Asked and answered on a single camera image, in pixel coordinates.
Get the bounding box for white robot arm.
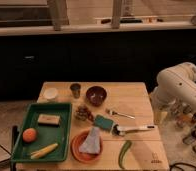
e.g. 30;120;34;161
150;62;196;125

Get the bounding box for yellow corn cob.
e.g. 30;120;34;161
30;143;58;159

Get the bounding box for purple bowl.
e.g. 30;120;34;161
86;86;107;107

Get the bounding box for small metal cup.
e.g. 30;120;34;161
70;83;81;99

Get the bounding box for green chili pepper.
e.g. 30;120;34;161
118;140;132;169

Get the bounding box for teal sponge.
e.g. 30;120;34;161
93;115;114;132

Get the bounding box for orange fruit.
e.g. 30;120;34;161
22;128;37;143

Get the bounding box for green plastic tray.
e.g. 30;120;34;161
11;103;72;163

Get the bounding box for grey cloth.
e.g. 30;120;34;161
79;127;100;154

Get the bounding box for orange plate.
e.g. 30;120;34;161
70;131;103;164

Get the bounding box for wooden table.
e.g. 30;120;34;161
16;83;169;171

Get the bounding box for small white bowl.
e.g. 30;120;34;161
43;88;58;101

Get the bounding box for tan wooden block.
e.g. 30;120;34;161
37;114;60;125

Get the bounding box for brown pine cone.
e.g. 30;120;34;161
75;105;94;122

